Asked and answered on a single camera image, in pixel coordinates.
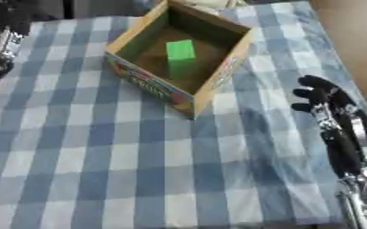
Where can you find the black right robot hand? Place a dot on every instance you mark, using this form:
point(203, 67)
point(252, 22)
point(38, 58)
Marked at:
point(342, 131)

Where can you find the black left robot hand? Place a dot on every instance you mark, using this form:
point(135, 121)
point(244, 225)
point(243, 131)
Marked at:
point(1, 44)

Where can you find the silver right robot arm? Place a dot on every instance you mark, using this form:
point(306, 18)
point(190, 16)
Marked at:
point(363, 199)

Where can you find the tan cardboard box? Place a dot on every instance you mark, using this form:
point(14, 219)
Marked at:
point(181, 56)

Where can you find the green rectangular block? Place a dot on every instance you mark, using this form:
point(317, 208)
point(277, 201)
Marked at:
point(181, 57)

